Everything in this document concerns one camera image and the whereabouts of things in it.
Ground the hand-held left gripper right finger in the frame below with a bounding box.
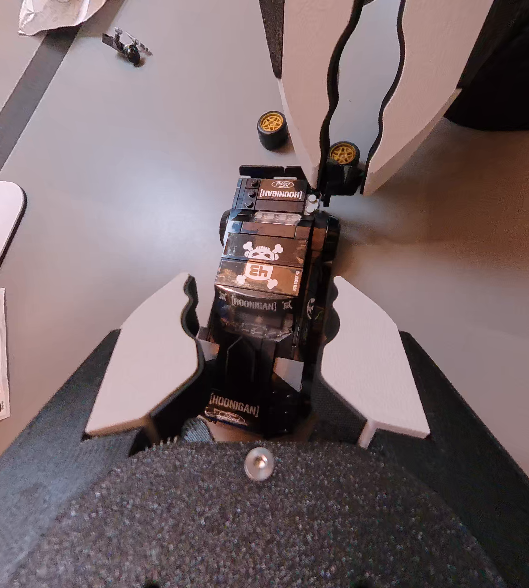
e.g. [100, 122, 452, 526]
[318, 276, 429, 450]

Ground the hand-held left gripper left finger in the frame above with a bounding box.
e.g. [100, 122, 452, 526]
[84, 273, 207, 440]

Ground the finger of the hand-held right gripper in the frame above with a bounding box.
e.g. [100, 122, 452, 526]
[363, 0, 494, 196]
[277, 0, 362, 190]

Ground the black lego wheel gold hub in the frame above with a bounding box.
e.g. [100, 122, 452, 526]
[253, 111, 292, 155]
[326, 141, 362, 169]

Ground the black lego car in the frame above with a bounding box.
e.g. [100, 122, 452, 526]
[190, 166, 343, 437]

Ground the small black lego piece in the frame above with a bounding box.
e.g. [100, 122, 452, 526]
[101, 29, 151, 68]

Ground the clear plastic parts bag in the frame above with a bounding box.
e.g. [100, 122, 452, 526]
[18, 0, 108, 36]

